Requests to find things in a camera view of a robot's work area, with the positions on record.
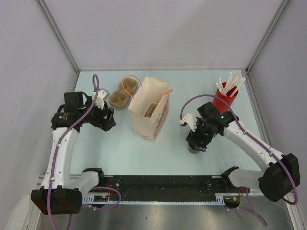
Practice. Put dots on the red straw holder cup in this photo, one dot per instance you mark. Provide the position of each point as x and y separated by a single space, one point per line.
228 98

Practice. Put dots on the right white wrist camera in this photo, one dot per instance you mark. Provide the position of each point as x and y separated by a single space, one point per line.
190 120

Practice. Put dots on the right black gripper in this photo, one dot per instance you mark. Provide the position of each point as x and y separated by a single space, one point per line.
193 137

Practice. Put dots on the single black paper cup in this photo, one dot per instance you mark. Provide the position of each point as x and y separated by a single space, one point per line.
194 150

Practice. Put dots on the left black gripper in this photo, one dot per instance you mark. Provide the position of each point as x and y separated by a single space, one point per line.
104 123

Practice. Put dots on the beige paper takeout bag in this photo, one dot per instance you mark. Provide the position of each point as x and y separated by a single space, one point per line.
149 106

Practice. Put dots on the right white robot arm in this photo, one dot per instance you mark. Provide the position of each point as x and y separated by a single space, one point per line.
279 173

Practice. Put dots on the stacked brown pulp carriers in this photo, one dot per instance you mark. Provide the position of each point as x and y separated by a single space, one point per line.
119 99

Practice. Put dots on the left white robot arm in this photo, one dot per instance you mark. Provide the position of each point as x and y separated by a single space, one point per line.
57 194

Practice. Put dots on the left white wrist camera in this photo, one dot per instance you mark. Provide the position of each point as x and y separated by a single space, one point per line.
103 95

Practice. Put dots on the white wrapped straws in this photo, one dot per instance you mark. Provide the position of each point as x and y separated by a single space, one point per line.
232 85

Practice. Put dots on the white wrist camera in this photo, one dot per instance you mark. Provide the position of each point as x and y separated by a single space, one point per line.
190 120
103 95

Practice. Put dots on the white slotted cable duct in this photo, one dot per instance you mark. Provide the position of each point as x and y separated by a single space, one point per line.
194 199

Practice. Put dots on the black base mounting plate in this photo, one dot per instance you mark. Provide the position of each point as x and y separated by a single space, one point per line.
153 185

